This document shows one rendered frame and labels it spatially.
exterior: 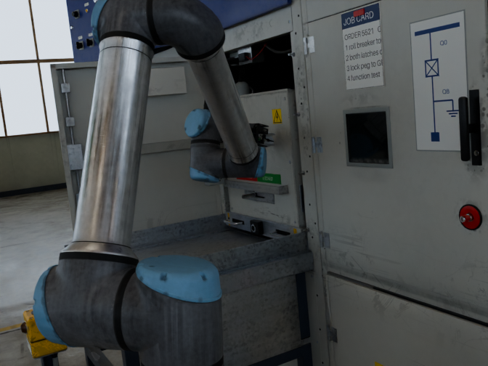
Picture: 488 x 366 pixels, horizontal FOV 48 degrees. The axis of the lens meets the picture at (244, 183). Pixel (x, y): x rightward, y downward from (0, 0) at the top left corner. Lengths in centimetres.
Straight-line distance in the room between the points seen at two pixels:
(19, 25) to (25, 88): 135
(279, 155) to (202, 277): 101
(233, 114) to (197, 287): 58
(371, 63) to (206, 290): 80
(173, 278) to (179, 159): 142
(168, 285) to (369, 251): 79
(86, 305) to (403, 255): 84
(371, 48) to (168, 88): 104
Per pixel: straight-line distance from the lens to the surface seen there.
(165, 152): 231
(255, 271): 173
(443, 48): 134
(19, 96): 1300
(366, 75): 151
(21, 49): 1312
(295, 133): 184
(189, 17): 118
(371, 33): 150
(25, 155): 1288
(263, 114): 197
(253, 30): 201
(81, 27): 347
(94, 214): 107
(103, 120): 112
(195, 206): 236
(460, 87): 131
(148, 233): 219
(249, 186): 203
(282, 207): 194
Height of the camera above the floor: 133
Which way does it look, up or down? 7 degrees down
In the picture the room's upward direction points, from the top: 6 degrees counter-clockwise
